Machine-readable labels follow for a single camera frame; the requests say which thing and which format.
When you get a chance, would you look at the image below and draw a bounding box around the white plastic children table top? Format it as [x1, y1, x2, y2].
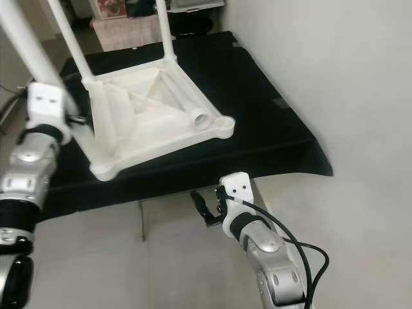
[80, 58, 236, 182]

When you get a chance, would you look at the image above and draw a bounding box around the black tablecloth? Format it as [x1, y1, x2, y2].
[39, 31, 334, 223]

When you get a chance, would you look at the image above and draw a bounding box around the red printed box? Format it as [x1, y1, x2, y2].
[97, 0, 127, 20]

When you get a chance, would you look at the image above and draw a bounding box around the dark bag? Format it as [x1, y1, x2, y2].
[126, 0, 158, 19]

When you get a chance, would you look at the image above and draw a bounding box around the black round basin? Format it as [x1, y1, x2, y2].
[167, 10, 217, 37]

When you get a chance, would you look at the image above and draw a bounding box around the grey plastic storage box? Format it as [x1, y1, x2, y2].
[171, 0, 226, 12]

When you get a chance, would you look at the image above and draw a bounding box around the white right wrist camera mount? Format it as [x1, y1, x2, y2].
[219, 172, 256, 236]

